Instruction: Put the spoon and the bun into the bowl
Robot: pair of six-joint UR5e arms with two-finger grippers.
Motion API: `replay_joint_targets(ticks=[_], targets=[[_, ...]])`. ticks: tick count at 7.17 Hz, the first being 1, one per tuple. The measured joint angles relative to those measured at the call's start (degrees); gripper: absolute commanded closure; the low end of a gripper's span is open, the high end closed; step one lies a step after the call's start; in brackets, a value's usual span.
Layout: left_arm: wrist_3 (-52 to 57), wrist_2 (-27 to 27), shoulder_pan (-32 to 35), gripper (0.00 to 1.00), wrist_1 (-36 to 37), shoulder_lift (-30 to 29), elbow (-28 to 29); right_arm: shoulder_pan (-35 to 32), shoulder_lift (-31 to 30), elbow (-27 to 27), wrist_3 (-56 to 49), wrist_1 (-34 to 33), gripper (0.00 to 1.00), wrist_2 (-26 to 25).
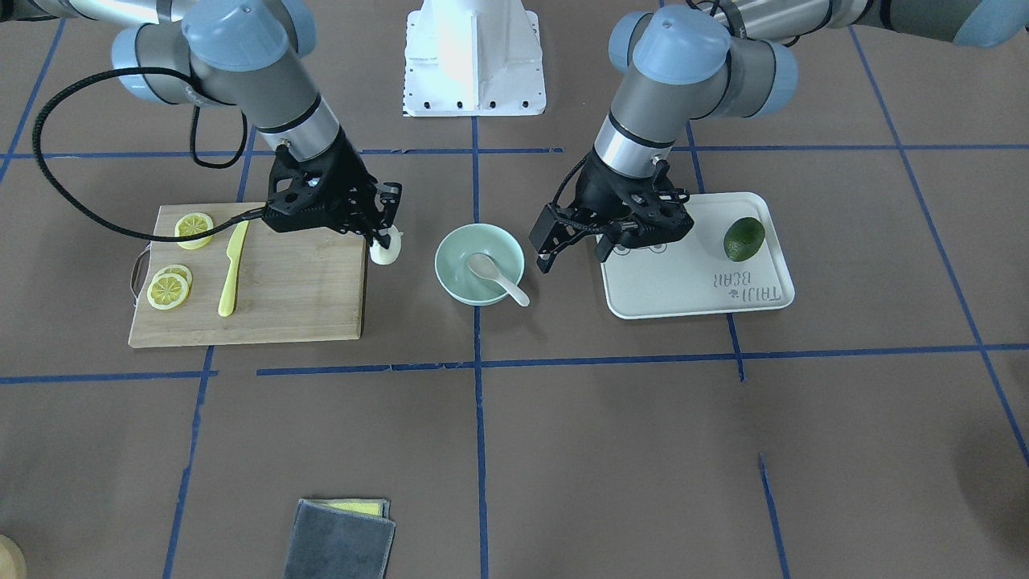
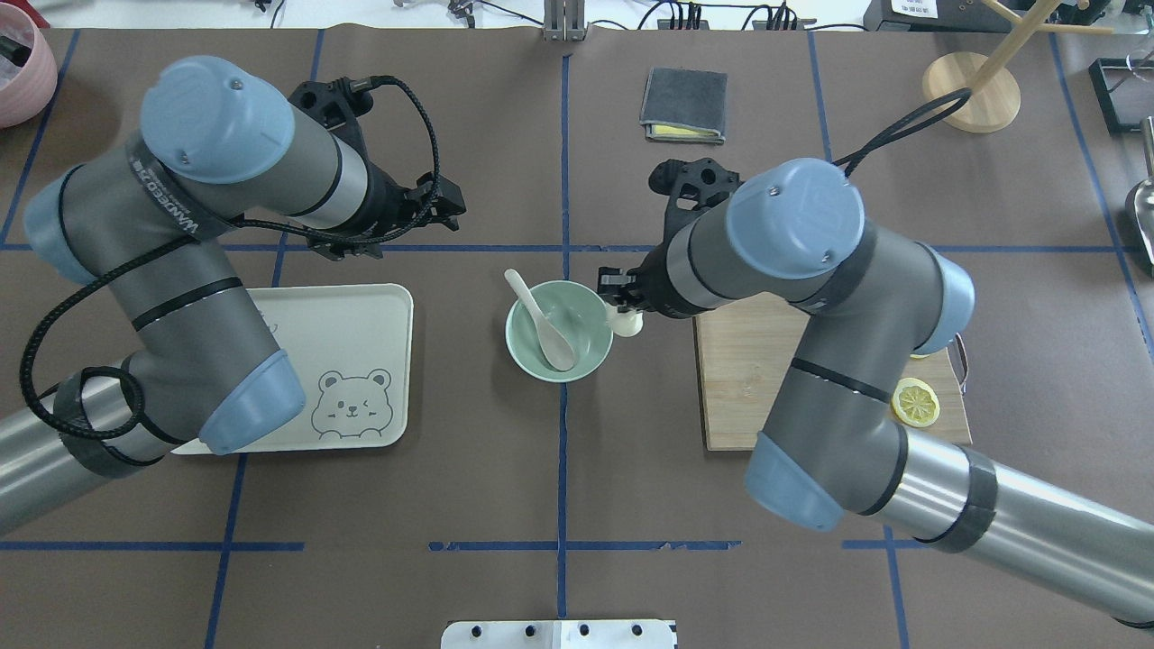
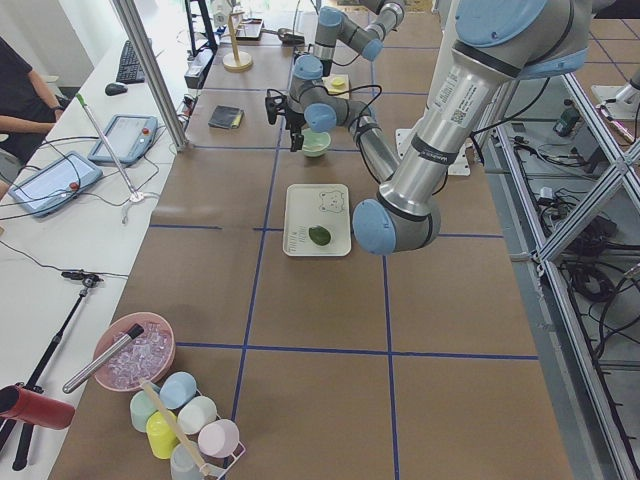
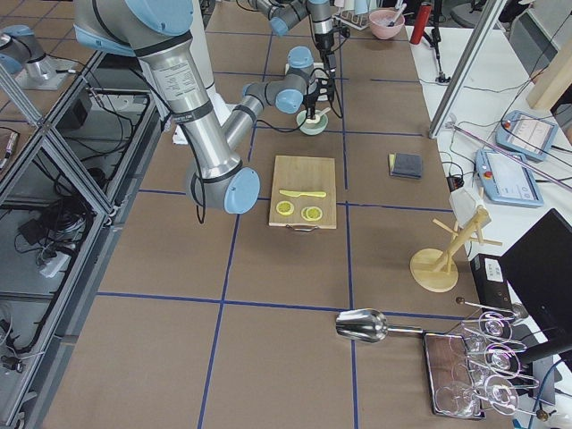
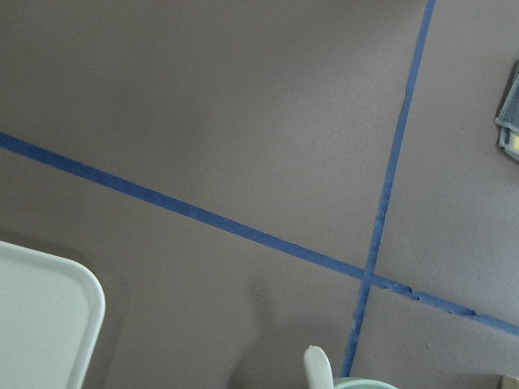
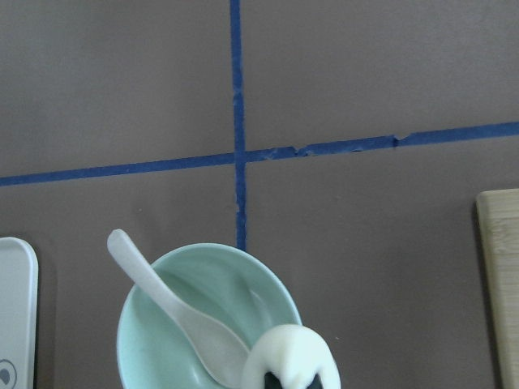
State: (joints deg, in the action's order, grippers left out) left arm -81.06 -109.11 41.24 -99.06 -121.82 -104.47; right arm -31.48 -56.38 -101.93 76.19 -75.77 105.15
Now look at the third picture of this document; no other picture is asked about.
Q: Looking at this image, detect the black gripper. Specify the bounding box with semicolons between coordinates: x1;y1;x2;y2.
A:
293;45;314;60
264;88;305;152

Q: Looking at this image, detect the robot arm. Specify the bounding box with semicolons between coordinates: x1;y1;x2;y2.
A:
293;1;405;80
265;0;592;255

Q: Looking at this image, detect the light green bowl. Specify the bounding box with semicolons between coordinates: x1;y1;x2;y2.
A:
301;129;331;158

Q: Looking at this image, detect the pink bowl with ice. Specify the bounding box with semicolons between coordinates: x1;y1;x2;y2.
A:
94;312;176;393

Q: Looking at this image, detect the metal scoop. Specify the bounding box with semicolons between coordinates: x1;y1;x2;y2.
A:
261;27;305;46

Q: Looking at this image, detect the bamboo cutting board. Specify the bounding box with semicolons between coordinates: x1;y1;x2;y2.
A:
323;74;350;99

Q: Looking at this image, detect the dark tray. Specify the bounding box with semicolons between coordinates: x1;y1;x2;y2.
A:
235;18;264;41

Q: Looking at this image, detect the wooden stand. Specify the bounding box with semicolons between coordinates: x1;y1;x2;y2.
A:
222;12;253;73

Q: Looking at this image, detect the yellow sponge cloth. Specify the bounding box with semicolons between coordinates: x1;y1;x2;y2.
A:
231;110;244;129

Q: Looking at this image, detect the white bear tray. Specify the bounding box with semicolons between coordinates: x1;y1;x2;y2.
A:
283;184;351;257

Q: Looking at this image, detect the grey cleaning cloth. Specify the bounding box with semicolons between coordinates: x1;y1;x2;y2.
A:
208;105;242;130

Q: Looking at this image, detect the far teach pendant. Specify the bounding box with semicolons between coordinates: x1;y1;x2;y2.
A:
103;114;159;166

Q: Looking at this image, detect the teach pendant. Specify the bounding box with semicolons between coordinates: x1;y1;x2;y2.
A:
103;114;159;166
9;151;103;217

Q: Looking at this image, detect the black keyboard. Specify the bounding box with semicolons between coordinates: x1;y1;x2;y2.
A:
116;40;146;84

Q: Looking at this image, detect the black mouse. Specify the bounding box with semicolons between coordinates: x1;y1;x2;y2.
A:
104;82;128;96

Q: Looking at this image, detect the white rod green tip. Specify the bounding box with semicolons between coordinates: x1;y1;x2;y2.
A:
75;93;145;205

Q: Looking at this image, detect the near teach pendant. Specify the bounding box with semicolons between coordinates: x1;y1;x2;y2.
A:
9;151;103;217

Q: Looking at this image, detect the steel cylinder tool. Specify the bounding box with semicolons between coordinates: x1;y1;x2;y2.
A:
62;323;144;394

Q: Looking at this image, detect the seated person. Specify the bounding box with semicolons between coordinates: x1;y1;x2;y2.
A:
1;39;64;165

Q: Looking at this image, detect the blue cup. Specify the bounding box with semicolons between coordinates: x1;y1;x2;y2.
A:
159;371;197;410

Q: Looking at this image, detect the white cup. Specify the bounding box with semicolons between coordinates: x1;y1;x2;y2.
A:
177;395;217;435

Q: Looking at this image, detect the pink cup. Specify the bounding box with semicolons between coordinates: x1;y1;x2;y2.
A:
198;419;240;458

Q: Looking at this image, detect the green cup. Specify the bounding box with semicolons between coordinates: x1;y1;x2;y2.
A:
129;390;157;433

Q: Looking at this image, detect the yellow cup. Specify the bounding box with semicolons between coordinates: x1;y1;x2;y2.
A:
145;411;180;460

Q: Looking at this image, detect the grey cup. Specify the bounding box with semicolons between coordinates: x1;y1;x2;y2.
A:
170;444;203;480

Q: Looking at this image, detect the black tripod stick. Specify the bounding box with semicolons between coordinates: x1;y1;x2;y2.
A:
1;270;102;471

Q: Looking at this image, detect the red cylinder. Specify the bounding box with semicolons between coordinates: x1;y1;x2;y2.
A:
1;385;75;430

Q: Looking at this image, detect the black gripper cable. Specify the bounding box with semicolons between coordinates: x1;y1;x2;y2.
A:
269;84;385;131

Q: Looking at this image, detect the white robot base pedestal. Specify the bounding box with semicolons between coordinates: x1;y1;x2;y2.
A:
395;1;459;158

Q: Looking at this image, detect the aluminium frame post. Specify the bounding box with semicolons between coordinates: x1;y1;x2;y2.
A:
112;0;188;152

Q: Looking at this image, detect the white wire cup rack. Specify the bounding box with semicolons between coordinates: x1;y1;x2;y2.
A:
189;384;247;471

